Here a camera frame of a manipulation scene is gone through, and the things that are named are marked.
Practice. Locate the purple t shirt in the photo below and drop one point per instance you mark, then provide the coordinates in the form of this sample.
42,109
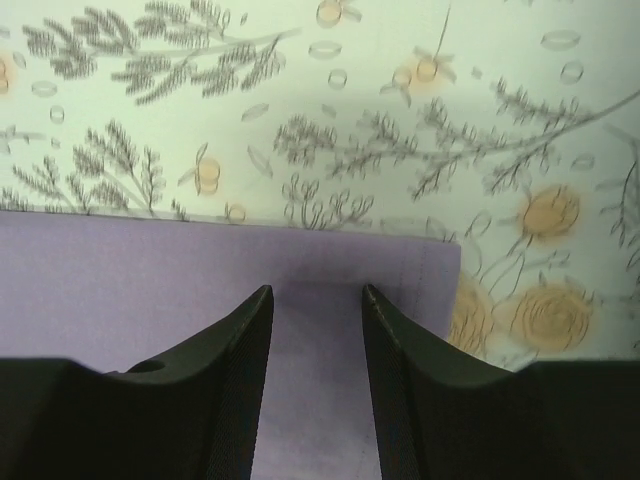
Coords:
110,292

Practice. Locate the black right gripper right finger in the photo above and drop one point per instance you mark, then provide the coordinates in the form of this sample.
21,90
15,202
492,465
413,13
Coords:
442,414

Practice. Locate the floral patterned table mat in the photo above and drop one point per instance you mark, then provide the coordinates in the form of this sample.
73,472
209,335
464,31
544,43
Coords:
508,127

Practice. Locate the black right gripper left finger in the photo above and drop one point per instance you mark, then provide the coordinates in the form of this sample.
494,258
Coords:
190,412

